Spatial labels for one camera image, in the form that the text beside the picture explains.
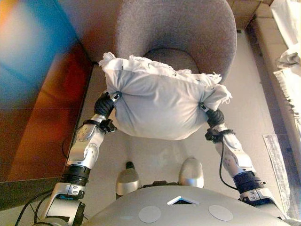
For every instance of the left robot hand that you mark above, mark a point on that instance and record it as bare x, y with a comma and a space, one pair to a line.
104, 106

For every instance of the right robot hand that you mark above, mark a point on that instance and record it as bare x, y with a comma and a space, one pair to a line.
215, 117

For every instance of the white fringed cushion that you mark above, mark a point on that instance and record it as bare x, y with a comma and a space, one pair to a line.
160, 110

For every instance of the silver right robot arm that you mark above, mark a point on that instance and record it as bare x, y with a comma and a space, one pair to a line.
235, 155

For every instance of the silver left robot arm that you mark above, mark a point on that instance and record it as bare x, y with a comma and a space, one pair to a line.
84, 150

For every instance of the glossy brown wooden cabinet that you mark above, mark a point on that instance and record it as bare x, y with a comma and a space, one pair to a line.
47, 129

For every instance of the grey patterned floor mat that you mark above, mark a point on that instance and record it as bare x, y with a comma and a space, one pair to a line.
277, 164

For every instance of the white fringed throw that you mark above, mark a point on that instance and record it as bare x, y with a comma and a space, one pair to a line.
294, 94

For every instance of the grey fabric armchair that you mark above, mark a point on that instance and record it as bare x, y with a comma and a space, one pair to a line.
176, 28

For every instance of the grey robot torso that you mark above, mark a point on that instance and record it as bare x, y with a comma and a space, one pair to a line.
183, 212

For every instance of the white bed sheet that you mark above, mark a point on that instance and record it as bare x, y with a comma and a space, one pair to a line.
289, 21

